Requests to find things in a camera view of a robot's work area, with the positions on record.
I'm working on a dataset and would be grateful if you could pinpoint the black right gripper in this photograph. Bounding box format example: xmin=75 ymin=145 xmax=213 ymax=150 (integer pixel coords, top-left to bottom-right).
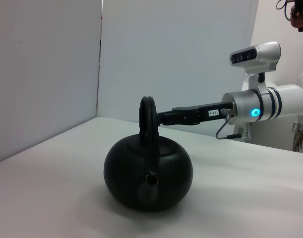
xmin=156 ymin=101 xmax=236 ymax=127

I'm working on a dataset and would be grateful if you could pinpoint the black teapot with loop handle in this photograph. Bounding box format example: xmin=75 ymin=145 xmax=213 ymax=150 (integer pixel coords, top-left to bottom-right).
xmin=103 ymin=95 xmax=194 ymax=213

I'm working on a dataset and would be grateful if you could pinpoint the black handheld controller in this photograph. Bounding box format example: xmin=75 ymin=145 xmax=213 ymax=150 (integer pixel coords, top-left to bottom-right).
xmin=293 ymin=0 xmax=303 ymax=32

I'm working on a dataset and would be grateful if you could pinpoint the metallic mannequin hand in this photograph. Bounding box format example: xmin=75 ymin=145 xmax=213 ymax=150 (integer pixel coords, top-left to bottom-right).
xmin=291 ymin=122 xmax=303 ymax=153

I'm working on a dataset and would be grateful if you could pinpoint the white backdrop panel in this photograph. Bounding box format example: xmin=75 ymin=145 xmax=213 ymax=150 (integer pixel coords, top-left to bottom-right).
xmin=96 ymin=0 xmax=260 ymax=140
xmin=0 ymin=0 xmax=104 ymax=166

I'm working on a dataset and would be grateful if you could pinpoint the right arm cable with connector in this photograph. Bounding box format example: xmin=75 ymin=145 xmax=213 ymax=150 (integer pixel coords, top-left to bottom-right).
xmin=215 ymin=108 xmax=242 ymax=140

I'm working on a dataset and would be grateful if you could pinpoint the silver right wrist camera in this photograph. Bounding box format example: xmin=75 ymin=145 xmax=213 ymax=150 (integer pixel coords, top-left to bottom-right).
xmin=230 ymin=41 xmax=282 ymax=96

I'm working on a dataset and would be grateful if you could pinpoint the black controller cable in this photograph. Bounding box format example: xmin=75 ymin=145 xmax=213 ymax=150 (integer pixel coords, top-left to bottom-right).
xmin=276 ymin=0 xmax=295 ymax=23

